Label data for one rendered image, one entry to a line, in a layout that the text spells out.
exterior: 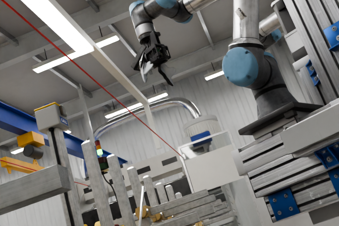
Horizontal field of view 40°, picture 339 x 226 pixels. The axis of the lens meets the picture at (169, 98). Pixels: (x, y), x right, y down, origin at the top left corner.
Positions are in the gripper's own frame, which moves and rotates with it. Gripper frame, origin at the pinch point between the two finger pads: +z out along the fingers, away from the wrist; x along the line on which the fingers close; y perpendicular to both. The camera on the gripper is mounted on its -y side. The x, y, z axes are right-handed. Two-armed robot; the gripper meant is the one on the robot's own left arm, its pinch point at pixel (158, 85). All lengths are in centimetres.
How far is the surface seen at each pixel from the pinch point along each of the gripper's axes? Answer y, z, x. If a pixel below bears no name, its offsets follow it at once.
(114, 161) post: -30.1, 18.5, -3.6
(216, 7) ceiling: -276, -368, 571
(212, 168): -149, -13, 220
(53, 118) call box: -2, 15, -48
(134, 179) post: -44, 22, 17
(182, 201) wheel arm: -31, 38, 30
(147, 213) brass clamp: -41, 38, 17
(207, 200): -38, 37, 55
